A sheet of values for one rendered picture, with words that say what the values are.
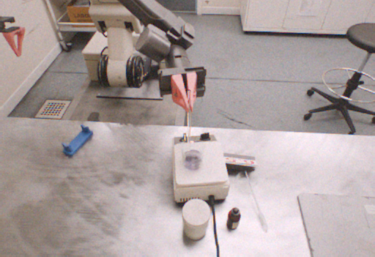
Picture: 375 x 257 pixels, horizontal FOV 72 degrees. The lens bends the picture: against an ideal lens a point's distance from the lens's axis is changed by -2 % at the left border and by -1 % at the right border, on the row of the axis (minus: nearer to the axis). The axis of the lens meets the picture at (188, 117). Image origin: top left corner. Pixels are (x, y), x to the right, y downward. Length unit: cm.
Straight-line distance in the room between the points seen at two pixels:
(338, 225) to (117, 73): 108
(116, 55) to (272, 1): 197
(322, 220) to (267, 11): 251
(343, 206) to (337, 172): 11
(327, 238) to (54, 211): 63
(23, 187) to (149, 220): 35
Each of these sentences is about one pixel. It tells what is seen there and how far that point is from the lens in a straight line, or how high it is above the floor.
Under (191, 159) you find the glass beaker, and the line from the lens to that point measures 57.
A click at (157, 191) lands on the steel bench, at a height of 75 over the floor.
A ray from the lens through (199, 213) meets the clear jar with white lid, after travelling 57.
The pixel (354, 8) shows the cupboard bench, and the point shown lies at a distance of 325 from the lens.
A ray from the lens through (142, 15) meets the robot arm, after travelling 66.
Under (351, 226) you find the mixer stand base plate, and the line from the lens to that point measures 73.
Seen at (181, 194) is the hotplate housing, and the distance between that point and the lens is 62.
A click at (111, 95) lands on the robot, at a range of 159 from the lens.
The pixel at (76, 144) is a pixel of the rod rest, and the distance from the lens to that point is 83.
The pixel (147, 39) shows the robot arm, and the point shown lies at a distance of 58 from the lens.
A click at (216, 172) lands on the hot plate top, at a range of 61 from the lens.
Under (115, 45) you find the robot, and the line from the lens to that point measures 135.
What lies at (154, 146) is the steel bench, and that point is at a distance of 78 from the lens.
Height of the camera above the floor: 135
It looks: 44 degrees down
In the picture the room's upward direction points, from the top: straight up
